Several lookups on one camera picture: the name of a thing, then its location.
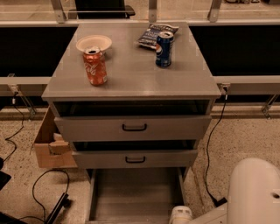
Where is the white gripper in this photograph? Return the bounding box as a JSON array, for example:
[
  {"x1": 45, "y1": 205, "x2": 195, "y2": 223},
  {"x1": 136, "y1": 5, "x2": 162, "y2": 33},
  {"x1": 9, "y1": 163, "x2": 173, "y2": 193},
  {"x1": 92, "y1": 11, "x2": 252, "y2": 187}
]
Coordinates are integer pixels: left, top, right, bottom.
[{"x1": 169, "y1": 206, "x2": 193, "y2": 224}]

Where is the grey bottom drawer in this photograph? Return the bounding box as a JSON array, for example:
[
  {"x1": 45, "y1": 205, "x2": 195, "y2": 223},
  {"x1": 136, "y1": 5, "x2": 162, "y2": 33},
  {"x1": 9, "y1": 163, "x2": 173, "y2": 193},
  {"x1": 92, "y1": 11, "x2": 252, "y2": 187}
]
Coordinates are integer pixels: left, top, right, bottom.
[{"x1": 85, "y1": 168, "x2": 186, "y2": 224}]

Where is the grey drawer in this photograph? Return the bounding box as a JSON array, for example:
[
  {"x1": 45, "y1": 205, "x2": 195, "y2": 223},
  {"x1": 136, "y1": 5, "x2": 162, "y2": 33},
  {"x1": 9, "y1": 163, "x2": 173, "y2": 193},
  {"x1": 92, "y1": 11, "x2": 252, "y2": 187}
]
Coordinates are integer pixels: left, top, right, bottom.
[
  {"x1": 73, "y1": 150, "x2": 198, "y2": 169},
  {"x1": 85, "y1": 168, "x2": 186, "y2": 224},
  {"x1": 54, "y1": 115, "x2": 211, "y2": 142}
]

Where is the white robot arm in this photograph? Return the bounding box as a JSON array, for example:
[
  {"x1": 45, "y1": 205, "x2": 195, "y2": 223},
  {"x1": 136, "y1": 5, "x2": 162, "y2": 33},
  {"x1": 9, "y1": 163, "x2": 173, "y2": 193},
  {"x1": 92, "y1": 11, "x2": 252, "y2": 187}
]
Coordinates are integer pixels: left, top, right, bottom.
[{"x1": 169, "y1": 157, "x2": 280, "y2": 224}]

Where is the grey middle drawer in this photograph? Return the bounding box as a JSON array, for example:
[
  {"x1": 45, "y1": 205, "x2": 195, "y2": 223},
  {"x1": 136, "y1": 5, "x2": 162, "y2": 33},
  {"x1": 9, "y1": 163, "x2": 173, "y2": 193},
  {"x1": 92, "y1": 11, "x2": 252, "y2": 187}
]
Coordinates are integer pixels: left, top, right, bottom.
[{"x1": 73, "y1": 150, "x2": 198, "y2": 169}]

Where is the grey top drawer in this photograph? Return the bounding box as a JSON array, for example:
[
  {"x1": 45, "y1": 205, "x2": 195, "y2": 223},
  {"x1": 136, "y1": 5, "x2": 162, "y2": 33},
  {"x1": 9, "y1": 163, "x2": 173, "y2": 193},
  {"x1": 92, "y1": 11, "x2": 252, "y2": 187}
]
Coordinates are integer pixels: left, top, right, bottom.
[{"x1": 54, "y1": 115, "x2": 211, "y2": 142}]

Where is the grey drawer cabinet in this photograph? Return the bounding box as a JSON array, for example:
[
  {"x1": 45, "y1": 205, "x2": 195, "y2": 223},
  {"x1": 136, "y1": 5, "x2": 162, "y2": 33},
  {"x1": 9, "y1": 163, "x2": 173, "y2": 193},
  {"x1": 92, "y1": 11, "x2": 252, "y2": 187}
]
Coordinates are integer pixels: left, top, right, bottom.
[{"x1": 41, "y1": 22, "x2": 222, "y2": 192}]

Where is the black power adapter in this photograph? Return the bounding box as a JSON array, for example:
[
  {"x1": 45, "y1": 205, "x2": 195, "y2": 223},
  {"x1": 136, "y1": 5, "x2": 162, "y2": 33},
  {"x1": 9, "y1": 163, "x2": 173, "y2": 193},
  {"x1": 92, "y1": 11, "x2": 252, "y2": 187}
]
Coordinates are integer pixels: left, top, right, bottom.
[{"x1": 214, "y1": 198, "x2": 228, "y2": 207}]

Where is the black stand leg left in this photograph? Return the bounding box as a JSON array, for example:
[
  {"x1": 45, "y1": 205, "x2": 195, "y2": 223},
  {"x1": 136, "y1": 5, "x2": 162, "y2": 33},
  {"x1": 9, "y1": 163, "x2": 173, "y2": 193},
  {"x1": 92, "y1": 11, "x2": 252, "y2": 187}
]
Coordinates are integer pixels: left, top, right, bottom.
[{"x1": 45, "y1": 192, "x2": 71, "y2": 224}]

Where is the brown cardboard box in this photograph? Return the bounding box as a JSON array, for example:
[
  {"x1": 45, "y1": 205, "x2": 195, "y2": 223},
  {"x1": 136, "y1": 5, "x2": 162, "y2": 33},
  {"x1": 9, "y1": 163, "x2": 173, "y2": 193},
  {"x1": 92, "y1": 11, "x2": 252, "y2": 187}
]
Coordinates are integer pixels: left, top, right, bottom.
[{"x1": 34, "y1": 109, "x2": 77, "y2": 168}]

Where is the blue pepsi can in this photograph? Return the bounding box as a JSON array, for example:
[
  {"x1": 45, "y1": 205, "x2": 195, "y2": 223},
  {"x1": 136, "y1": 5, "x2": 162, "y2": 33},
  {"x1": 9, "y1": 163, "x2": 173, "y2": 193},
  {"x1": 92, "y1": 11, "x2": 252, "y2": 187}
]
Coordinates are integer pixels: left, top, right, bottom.
[{"x1": 156, "y1": 31, "x2": 174, "y2": 67}]

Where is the orange coca-cola can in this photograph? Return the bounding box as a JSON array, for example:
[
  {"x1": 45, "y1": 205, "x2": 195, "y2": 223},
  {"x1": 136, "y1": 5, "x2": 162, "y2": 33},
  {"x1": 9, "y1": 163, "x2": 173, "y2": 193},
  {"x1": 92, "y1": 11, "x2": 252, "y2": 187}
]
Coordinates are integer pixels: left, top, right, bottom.
[{"x1": 83, "y1": 46, "x2": 107, "y2": 86}]

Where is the blue chip bag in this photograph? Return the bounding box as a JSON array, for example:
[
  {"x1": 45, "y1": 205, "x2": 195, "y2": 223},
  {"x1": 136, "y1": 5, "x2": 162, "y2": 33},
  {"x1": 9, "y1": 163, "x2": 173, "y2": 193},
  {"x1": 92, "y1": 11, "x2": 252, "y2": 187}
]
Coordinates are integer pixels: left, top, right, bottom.
[{"x1": 136, "y1": 24, "x2": 179, "y2": 50}]

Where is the white paper bowl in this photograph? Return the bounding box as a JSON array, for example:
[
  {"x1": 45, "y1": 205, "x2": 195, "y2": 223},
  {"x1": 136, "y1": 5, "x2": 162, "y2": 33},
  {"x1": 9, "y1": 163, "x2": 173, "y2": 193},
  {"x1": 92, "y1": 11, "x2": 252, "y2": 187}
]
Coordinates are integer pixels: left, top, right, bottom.
[{"x1": 76, "y1": 35, "x2": 112, "y2": 53}]

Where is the black power cable right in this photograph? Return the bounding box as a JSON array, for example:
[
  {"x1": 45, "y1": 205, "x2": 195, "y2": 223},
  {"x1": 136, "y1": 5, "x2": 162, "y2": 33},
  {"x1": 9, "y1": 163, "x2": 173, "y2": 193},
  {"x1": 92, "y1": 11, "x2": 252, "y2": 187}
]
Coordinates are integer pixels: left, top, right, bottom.
[{"x1": 203, "y1": 86, "x2": 229, "y2": 202}]

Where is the black cable left floor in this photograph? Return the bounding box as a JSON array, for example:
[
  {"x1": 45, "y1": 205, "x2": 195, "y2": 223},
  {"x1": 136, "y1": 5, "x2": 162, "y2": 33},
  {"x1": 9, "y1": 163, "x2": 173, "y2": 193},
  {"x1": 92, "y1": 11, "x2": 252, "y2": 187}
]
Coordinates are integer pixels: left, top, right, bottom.
[{"x1": 18, "y1": 168, "x2": 71, "y2": 222}]

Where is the black cable left wall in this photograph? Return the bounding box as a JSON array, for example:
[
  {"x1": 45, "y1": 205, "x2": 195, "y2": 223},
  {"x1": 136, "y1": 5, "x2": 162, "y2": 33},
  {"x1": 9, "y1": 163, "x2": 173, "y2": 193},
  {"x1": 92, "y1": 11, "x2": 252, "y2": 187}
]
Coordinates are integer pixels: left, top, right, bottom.
[{"x1": 3, "y1": 91, "x2": 26, "y2": 163}]

